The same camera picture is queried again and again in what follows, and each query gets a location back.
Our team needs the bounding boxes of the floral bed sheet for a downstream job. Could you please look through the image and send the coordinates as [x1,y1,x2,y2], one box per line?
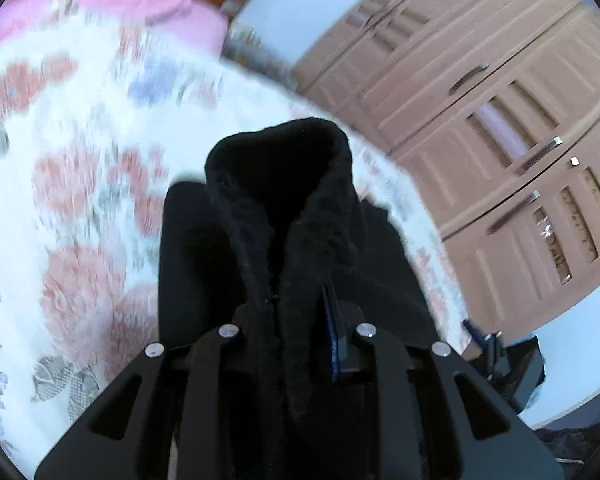
[0,7,473,476]

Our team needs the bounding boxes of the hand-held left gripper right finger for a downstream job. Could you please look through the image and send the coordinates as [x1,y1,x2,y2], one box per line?
[323,284,565,480]

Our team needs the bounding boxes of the black pants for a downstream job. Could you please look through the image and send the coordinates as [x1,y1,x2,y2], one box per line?
[157,116,448,480]

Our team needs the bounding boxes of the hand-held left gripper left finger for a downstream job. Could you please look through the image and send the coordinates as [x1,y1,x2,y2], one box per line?
[34,324,261,480]

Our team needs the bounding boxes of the cluttered bedside table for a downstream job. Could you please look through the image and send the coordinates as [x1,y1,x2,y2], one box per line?
[222,24,302,88]

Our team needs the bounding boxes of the pink blanket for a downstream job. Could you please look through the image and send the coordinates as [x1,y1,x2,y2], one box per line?
[0,0,231,57]

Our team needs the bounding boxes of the wooden wardrobe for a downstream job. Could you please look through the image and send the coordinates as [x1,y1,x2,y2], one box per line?
[292,0,600,335]

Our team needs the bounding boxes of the dark cloth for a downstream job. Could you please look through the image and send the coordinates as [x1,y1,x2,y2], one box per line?
[532,407,600,463]

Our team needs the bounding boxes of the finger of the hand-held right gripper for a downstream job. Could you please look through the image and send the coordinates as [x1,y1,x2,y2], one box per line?
[461,319,507,388]

